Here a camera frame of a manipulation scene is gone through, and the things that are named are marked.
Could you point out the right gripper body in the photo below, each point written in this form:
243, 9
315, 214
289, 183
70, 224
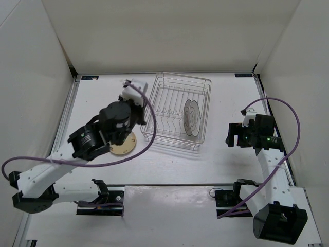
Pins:
247, 134

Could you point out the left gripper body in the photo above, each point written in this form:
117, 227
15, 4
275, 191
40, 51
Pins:
138, 116

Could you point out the cream floral plate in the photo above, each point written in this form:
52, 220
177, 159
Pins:
127, 146

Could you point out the white plate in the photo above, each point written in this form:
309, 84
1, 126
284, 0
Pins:
194, 118
186, 118

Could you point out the wire dish rack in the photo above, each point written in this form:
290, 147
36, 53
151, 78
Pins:
168, 97

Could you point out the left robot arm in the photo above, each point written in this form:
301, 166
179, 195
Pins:
38, 188

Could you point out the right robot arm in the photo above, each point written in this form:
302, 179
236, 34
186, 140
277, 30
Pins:
276, 216

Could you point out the left corner label sticker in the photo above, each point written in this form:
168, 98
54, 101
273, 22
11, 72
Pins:
89, 77

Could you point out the corner label sticker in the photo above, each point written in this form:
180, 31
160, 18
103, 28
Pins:
89, 77
243, 75

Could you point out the right corner label sticker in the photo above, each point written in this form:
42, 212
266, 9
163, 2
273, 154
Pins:
243, 75

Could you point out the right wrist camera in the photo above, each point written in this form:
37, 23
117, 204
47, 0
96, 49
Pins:
249, 114

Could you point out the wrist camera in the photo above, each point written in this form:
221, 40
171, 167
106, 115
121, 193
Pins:
129, 93
249, 114

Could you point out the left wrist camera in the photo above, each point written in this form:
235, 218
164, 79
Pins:
129, 93

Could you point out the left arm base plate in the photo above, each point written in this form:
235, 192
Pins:
110, 204

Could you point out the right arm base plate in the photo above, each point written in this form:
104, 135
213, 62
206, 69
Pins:
226, 198

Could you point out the left aluminium frame rail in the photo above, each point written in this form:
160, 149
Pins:
20, 239

